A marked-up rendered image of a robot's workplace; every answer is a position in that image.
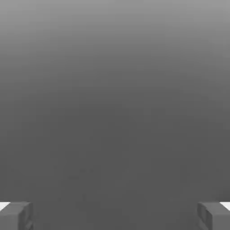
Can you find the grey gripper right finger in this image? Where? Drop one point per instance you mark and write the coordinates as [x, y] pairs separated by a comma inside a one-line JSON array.
[[217, 216]]

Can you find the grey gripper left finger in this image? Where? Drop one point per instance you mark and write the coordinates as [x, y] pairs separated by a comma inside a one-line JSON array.
[[12, 216]]

